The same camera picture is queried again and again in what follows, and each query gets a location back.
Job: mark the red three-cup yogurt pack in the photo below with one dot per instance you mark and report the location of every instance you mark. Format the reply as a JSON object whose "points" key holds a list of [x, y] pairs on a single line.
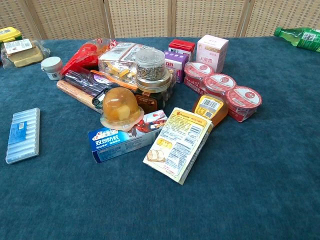
{"points": [[220, 83]]}

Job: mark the amber honey bottle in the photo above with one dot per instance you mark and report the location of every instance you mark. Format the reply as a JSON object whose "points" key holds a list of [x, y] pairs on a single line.
{"points": [[212, 105]]}

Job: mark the green plastic bottle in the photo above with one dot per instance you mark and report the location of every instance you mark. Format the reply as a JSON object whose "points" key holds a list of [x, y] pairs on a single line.
{"points": [[302, 37]]}

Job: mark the dark brown nut jar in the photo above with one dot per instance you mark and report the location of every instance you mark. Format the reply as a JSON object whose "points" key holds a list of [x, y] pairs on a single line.
{"points": [[150, 101]]}

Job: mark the yellow white yeast sachet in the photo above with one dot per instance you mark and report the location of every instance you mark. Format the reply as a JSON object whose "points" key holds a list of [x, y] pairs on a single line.
{"points": [[197, 162], [175, 142]]}

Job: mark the orange fruit jelly cup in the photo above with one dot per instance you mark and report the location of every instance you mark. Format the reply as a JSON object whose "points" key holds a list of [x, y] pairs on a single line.
{"points": [[120, 107]]}

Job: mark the blue toothpaste box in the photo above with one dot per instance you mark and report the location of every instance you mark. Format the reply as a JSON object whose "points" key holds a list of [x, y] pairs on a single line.
{"points": [[117, 146]]}

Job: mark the clear jar with gold lid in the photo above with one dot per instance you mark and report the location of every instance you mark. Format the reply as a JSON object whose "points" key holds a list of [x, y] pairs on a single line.
{"points": [[150, 67]]}

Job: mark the purple drink carton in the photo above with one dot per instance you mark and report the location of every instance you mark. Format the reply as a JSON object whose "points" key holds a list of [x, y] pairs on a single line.
{"points": [[178, 66]]}

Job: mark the clear bag of yellow snacks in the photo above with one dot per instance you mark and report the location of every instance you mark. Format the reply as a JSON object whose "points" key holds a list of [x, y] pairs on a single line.
{"points": [[117, 58]]}

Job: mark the red white drink carton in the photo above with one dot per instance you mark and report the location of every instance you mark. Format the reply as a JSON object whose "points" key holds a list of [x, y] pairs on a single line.
{"points": [[181, 46]]}

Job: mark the dark purple wrapped package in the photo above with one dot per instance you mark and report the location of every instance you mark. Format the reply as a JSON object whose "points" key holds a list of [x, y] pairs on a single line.
{"points": [[82, 82]]}

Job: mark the pink white cardboard box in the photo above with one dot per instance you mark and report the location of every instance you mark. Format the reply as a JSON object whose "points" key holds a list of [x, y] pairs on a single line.
{"points": [[212, 50]]}

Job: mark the red plastic bag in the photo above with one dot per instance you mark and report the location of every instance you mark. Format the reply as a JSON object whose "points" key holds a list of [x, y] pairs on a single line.
{"points": [[85, 55]]}

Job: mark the woven rattan folding screen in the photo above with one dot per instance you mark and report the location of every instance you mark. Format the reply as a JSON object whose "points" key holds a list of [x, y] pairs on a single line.
{"points": [[140, 17]]}

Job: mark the blue tablecloth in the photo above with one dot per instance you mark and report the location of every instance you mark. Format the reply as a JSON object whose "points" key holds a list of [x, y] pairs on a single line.
{"points": [[250, 187]]}

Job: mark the small white jar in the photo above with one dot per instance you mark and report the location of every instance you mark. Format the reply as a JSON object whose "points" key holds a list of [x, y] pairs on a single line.
{"points": [[52, 67]]}

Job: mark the clear blue ribbed plastic case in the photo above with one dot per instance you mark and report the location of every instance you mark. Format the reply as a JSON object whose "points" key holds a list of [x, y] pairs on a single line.
{"points": [[22, 136]]}

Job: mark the bagged sliced cake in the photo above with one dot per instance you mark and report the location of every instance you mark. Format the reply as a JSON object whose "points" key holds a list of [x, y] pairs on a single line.
{"points": [[23, 55]]}

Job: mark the yellow green box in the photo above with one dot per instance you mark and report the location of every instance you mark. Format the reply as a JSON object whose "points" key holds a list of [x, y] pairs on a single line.
{"points": [[8, 33]]}

